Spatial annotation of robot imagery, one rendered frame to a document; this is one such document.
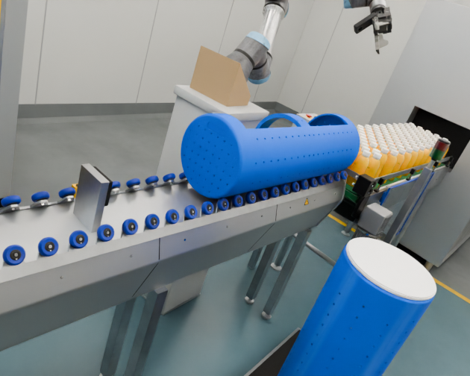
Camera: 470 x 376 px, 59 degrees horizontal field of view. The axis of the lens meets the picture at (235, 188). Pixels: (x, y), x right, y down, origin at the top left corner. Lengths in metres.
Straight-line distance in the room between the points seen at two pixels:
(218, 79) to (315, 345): 1.12
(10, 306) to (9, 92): 1.65
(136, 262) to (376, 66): 5.61
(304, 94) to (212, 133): 5.58
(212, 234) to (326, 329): 0.47
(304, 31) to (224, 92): 5.23
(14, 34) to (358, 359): 2.12
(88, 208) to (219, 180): 0.44
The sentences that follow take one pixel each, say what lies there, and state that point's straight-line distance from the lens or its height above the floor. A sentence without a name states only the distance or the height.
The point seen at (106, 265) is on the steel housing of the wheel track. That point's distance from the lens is 1.16.
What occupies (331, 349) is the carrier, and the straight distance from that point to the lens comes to 1.37.
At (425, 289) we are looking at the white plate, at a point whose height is 1.04.
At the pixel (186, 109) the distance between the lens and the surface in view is 1.90.
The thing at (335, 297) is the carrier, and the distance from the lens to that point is 1.31.
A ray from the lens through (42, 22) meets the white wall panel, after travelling 4.01.
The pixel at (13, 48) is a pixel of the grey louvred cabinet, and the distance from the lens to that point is 2.49.
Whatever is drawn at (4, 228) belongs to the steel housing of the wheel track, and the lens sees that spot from 1.17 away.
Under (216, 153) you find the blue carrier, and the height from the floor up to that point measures 1.12.
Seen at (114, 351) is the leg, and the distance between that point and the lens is 1.87.
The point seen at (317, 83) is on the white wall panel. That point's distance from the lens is 6.82.
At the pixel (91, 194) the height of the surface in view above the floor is 1.03.
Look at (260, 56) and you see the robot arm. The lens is 1.96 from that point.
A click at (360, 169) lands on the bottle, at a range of 2.21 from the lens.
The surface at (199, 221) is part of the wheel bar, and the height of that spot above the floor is 0.92.
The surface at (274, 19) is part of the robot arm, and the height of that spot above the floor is 1.52.
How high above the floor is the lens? 1.61
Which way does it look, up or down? 25 degrees down
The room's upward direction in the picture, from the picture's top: 20 degrees clockwise
